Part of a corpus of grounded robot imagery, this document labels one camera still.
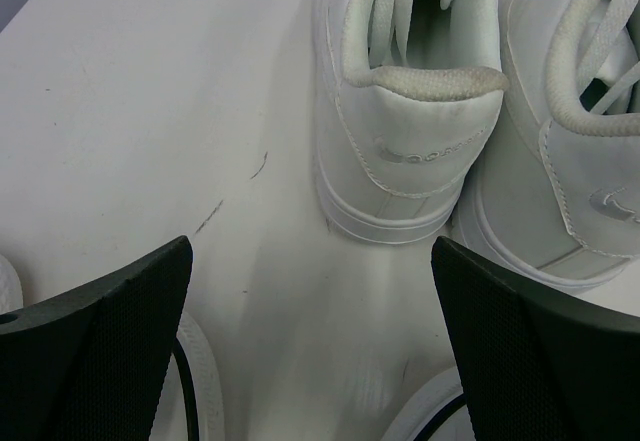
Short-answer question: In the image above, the white leather sneaker right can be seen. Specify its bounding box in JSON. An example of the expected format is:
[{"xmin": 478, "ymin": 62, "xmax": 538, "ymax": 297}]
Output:
[{"xmin": 451, "ymin": 0, "xmax": 639, "ymax": 293}]

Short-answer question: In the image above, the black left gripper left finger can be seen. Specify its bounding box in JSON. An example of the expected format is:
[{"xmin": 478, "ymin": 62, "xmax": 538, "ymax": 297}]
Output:
[{"xmin": 0, "ymin": 234, "xmax": 194, "ymax": 441}]

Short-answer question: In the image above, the white leather sneaker left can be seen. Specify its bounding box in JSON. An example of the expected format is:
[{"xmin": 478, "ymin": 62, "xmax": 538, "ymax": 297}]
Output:
[{"xmin": 313, "ymin": 0, "xmax": 509, "ymax": 245}]

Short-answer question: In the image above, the white leather sneaker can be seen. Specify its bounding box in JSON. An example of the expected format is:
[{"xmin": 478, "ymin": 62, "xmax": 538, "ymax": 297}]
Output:
[
  {"xmin": 451, "ymin": 0, "xmax": 639, "ymax": 293},
  {"xmin": 313, "ymin": 0, "xmax": 509, "ymax": 245}
]

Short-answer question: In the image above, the green canvas sneaker right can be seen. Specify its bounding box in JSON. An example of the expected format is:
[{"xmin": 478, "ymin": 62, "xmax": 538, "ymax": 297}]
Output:
[{"xmin": 381, "ymin": 367, "xmax": 475, "ymax": 441}]

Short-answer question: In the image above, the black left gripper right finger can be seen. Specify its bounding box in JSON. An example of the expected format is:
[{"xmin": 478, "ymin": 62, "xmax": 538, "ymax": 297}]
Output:
[{"xmin": 431, "ymin": 237, "xmax": 639, "ymax": 440}]

